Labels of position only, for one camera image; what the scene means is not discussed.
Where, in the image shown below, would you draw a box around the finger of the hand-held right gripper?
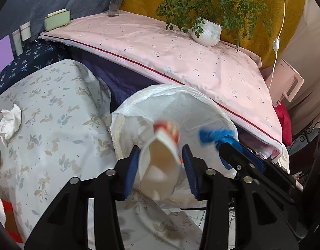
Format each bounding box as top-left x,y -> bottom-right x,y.
218,143 -> 298,204
235,144 -> 284,174

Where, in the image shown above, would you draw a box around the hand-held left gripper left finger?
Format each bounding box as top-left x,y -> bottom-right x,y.
24,145 -> 141,250

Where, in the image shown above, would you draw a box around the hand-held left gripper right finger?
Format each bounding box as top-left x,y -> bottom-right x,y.
182,144 -> 299,250

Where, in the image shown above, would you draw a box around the red and white paper cup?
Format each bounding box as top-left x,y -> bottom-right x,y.
138,120 -> 182,201

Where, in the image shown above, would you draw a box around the blue wrapper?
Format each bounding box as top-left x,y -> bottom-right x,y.
198,127 -> 240,151

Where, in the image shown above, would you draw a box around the bin with white plastic bag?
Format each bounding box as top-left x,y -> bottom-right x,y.
110,83 -> 240,209

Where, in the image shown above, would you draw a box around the red packet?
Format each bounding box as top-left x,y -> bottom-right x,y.
1,199 -> 22,243

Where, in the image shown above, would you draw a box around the white tissue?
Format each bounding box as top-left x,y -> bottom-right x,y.
0,104 -> 22,147

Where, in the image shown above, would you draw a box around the jug with white lid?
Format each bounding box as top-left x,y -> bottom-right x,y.
276,146 -> 290,174

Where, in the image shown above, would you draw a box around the red cloth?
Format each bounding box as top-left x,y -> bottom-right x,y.
273,101 -> 292,146

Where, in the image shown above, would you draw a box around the white appliance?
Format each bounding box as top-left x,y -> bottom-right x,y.
264,59 -> 305,106

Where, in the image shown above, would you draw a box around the dark purple cloth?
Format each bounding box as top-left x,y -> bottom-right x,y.
69,49 -> 166,110

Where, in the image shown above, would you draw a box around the pink patterned cloth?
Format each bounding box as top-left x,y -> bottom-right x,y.
38,10 -> 284,149

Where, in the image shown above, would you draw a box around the green plant in white pot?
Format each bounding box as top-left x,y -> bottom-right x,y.
156,0 -> 273,53

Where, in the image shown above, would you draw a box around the dark blue floral cloth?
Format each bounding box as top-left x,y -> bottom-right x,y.
0,40 -> 68,99

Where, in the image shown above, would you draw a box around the pale green tissue box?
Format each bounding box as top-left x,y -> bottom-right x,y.
43,9 -> 71,32

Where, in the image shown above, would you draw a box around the grey cosmetic tube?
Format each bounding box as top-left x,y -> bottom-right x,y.
12,29 -> 24,56

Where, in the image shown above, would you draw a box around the purple card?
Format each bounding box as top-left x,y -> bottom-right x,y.
0,35 -> 15,73

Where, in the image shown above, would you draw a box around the white cosmetic jar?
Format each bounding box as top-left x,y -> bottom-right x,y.
20,22 -> 32,41

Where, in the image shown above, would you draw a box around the white cable with switch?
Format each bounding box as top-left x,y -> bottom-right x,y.
268,0 -> 288,91

